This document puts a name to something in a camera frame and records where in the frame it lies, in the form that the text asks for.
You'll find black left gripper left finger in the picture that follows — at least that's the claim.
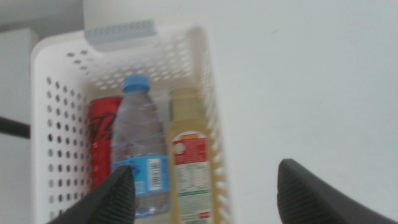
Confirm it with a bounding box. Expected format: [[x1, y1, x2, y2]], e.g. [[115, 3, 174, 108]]
[[46, 165, 136, 224]]

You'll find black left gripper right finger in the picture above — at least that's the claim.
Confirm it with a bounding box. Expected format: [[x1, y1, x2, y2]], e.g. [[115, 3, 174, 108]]
[[276, 158, 398, 224]]

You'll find red drink can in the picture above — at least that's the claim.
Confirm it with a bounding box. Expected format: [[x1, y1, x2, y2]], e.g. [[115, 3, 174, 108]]
[[88, 96, 124, 191]]

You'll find clear water bottle blue label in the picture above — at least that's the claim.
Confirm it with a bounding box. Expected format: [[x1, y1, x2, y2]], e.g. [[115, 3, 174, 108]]
[[110, 74, 171, 218]]

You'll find yellow tea bottle white cap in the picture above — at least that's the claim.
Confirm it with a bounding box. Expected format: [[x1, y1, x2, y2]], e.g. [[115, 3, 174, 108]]
[[166, 88, 218, 224]]

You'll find white perforated plastic basket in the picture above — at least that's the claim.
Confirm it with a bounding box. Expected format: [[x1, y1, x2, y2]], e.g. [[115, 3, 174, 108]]
[[30, 20, 234, 224]]

